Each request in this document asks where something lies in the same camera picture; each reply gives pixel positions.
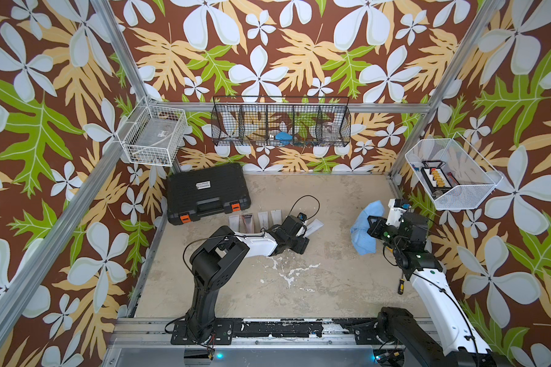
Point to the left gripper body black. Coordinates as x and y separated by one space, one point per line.
297 244

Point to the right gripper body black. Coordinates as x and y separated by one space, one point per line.
382 230

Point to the white tube orange cap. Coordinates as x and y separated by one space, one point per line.
277 218

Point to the white tube grey cap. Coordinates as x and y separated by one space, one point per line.
313 227

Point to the white tube black cap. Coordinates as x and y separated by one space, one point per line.
263 218

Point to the silver purple toothpaste tube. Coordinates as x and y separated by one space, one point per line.
248 223

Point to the blue microfiber cloth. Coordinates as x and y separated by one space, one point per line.
364 243

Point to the white tube teal cap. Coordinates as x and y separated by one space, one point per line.
234 223

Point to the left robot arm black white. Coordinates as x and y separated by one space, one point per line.
215 262

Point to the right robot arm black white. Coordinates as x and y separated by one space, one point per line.
459 344

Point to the black box yellow items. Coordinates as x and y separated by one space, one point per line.
435 176

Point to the black small screwdriver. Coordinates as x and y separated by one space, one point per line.
400 288

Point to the blue object in basket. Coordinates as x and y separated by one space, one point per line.
284 138

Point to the black tool case orange latches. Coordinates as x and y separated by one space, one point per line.
193 195

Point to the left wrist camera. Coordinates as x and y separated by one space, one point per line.
302 217

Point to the white wire basket right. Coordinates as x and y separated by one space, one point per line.
473 177

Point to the white wire basket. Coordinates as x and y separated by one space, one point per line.
473 177
152 133

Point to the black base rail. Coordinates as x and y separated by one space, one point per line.
223 331

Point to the black wire basket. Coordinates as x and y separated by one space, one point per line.
312 121

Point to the white wire basket left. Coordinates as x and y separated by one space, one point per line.
152 133

